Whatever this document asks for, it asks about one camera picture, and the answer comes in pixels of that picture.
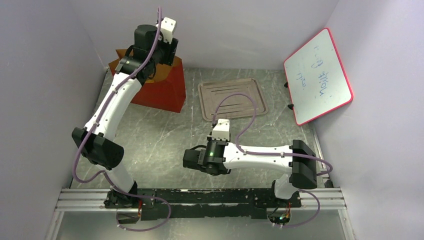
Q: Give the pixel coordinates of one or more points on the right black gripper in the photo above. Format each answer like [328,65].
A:
[191,158]

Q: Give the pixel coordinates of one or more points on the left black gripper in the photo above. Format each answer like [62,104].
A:
[171,50]

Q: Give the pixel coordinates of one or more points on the metal baking tray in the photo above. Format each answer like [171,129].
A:
[237,106]

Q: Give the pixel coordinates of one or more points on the red brown paper bag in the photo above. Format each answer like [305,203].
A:
[166,90]

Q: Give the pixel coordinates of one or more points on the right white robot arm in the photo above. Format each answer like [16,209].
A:
[296,162]

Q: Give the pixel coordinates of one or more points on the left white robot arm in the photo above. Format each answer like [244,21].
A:
[95,141]

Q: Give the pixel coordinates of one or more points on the red framed whiteboard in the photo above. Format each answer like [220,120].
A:
[316,79]

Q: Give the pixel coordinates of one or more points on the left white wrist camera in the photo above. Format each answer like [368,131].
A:
[168,27]

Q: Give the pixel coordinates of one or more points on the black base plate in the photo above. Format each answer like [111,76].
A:
[200,203]

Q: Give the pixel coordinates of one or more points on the aluminium rail frame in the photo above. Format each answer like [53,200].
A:
[325,197]

